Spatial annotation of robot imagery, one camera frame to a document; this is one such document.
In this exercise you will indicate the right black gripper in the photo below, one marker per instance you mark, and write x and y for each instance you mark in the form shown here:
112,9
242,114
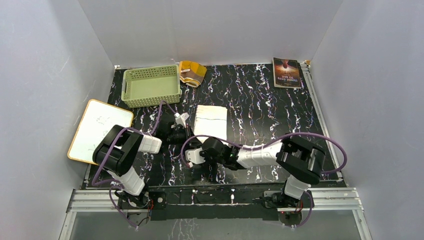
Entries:
203,153

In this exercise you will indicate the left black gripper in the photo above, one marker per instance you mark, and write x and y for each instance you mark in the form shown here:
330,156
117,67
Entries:
186,131

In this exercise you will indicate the white towel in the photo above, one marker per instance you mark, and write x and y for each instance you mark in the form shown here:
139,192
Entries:
211,121

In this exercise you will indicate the yellow brown cloth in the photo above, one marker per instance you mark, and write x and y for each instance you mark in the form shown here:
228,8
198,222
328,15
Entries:
191,73

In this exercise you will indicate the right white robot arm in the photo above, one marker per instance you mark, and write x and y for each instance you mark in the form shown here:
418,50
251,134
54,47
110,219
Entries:
302,159

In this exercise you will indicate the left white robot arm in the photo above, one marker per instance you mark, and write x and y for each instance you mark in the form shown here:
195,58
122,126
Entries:
117,151

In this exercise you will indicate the green plastic basket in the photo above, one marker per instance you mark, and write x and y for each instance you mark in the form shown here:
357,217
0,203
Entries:
145,87

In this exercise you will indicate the book with dark cover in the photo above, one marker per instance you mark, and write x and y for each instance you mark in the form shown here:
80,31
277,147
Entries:
286,73

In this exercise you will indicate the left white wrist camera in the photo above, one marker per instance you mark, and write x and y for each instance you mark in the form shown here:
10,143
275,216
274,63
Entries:
180,119

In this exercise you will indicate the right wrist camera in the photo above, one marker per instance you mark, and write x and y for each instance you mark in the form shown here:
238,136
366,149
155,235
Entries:
193,156

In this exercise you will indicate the whiteboard with yellow frame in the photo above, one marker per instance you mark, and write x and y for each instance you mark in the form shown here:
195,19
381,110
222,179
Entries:
97,120

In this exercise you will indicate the aluminium frame rail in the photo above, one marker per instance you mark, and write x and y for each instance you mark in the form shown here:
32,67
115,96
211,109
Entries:
338,198

